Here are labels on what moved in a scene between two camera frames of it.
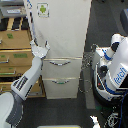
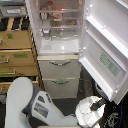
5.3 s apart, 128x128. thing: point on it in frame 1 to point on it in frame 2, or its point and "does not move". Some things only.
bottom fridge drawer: (61, 87) does not move
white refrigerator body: (62, 25) does not move
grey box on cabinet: (13, 9) does not move
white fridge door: (62, 24) to (104, 45)
